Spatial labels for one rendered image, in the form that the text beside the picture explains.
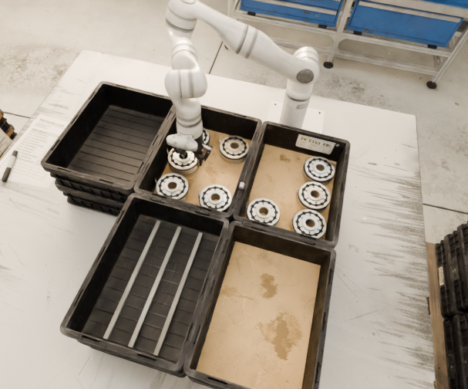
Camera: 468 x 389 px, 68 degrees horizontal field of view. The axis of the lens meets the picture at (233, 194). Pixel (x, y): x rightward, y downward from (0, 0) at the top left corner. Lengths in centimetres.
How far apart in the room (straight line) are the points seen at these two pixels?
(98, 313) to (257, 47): 89
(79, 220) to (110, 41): 217
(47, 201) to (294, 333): 94
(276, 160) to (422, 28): 197
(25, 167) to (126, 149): 42
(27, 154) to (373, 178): 134
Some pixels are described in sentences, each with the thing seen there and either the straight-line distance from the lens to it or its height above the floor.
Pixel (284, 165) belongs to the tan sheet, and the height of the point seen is 83.
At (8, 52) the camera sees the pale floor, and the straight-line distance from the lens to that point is 339.
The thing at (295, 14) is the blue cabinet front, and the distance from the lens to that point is 289.
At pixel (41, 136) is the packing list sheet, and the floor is 70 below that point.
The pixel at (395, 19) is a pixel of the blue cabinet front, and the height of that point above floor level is 45.
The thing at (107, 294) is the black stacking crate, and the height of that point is 83.
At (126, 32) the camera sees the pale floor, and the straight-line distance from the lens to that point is 333.
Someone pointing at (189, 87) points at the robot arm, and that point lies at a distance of 89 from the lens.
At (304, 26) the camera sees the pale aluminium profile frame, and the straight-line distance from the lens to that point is 290.
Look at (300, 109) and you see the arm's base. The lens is 130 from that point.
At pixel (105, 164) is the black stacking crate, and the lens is 124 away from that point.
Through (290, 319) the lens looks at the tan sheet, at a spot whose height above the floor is 83.
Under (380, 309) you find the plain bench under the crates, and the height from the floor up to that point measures 70.
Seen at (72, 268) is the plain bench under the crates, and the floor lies 70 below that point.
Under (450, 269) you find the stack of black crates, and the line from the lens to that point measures 196.
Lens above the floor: 178
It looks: 58 degrees down
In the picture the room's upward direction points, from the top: 6 degrees clockwise
